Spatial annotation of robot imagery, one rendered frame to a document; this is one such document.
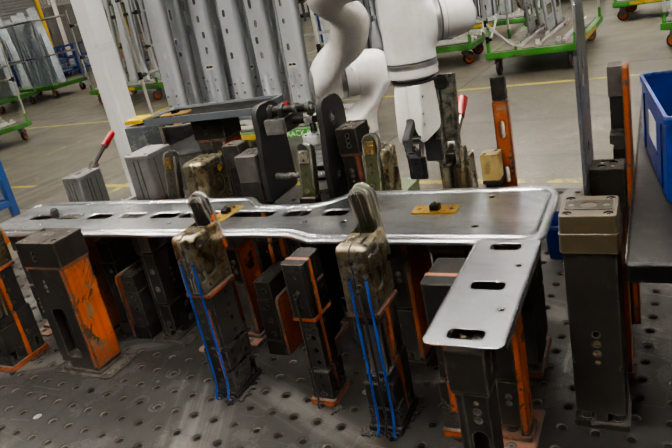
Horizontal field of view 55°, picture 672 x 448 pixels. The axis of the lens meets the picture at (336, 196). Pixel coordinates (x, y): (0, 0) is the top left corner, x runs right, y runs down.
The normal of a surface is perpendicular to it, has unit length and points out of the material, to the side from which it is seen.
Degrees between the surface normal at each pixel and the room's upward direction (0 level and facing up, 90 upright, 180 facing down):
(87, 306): 90
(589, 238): 89
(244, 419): 0
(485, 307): 0
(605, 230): 89
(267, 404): 0
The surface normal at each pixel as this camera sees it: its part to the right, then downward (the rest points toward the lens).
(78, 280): 0.89, -0.03
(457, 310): -0.19, -0.93
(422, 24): 0.28, 0.29
